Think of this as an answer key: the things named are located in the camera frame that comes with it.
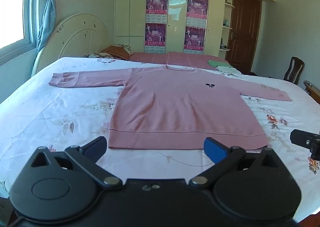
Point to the pink sweater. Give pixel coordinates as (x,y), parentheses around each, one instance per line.
(175,107)

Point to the brown wooden furniture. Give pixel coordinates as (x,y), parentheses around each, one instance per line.
(313,91)

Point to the floral white bed sheet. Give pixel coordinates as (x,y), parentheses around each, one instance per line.
(62,107)

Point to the floral pillow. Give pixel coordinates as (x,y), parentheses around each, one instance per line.
(98,55)

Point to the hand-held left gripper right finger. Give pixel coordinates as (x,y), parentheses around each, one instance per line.
(214,148)

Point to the purple wall poster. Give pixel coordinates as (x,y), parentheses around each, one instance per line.
(197,8)
(155,36)
(156,5)
(195,38)

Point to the green folded cloth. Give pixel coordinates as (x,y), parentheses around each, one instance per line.
(217,63)

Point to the pale folded cloth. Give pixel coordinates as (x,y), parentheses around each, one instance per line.
(227,70)

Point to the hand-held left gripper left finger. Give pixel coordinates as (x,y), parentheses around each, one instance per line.
(97,146)

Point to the cream round headboard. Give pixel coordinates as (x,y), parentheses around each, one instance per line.
(80,34)

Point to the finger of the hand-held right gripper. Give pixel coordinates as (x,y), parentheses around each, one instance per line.
(301,137)

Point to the window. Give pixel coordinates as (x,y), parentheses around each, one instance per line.
(12,5)

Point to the white corner shelf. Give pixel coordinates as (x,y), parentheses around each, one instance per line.
(228,27)

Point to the blue curtain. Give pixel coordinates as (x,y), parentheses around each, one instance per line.
(48,17)

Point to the dark wooden chair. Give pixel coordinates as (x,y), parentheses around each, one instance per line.
(293,69)

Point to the brown wooden door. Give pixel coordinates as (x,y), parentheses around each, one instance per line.
(243,29)

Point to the orange striped pillow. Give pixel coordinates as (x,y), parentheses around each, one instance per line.
(117,51)

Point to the cream wardrobe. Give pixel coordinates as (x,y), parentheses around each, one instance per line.
(176,34)

